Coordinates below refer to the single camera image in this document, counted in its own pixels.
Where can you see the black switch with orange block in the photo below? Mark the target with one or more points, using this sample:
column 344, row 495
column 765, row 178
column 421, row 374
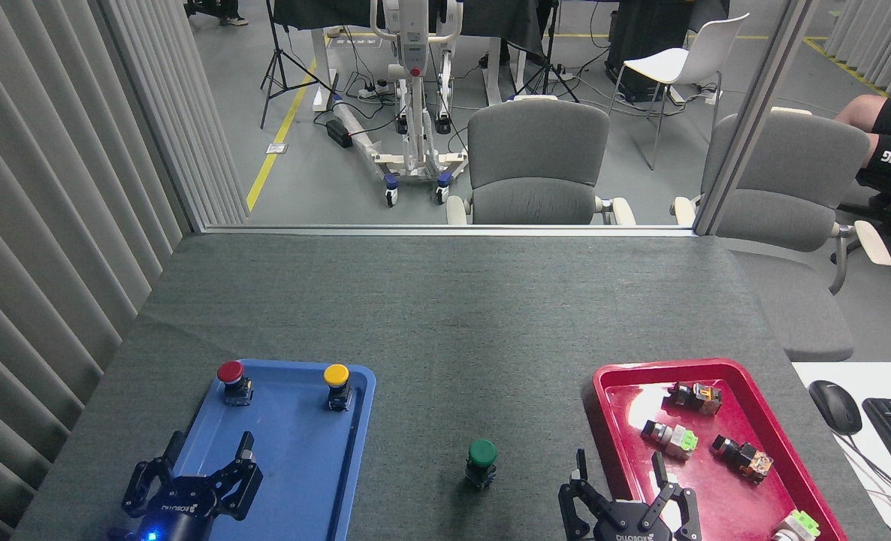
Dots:
column 746, row 457
column 697, row 397

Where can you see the black tripod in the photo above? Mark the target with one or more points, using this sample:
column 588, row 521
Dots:
column 276, row 68
column 547, row 71

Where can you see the green push button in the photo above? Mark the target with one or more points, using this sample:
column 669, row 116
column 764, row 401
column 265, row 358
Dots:
column 482, row 453

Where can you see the white switch with green block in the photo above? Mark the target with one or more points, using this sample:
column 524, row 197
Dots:
column 798, row 524

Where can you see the grey vertical blinds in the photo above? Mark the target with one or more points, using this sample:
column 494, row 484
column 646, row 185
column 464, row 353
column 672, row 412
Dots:
column 55, row 188

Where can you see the black power adapter box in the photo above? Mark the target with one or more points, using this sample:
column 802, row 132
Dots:
column 338, row 133

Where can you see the white wheeled stand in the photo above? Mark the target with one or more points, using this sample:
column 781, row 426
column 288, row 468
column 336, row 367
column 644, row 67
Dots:
column 415, row 113

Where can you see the red push button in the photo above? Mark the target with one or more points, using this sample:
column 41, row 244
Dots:
column 230, row 372

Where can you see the grey office chair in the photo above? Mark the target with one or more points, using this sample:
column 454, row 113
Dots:
column 536, row 150
column 791, row 203

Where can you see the yellow push button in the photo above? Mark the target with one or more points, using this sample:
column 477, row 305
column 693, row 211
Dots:
column 336, row 374

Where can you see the white plastic chair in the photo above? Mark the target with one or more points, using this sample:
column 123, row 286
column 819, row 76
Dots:
column 678, row 64

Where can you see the red plastic tray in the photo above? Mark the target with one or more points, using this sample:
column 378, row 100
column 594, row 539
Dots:
column 731, row 511

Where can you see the black cabinet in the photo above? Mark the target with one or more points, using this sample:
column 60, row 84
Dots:
column 641, row 37

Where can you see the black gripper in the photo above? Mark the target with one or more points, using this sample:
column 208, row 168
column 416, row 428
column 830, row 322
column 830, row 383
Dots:
column 179, row 518
column 633, row 530

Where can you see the silver post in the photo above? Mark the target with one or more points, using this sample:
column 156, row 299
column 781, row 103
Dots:
column 753, row 120

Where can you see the white side table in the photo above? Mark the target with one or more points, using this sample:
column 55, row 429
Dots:
column 829, row 458

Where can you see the grey switch with green block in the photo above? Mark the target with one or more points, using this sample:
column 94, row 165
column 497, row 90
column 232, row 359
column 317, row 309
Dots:
column 675, row 438

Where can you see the black computer mouse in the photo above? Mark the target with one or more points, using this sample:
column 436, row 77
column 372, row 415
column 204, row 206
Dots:
column 835, row 406

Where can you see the blue plastic tray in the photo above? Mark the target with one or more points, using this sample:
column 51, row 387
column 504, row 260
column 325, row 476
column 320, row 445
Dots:
column 303, row 466

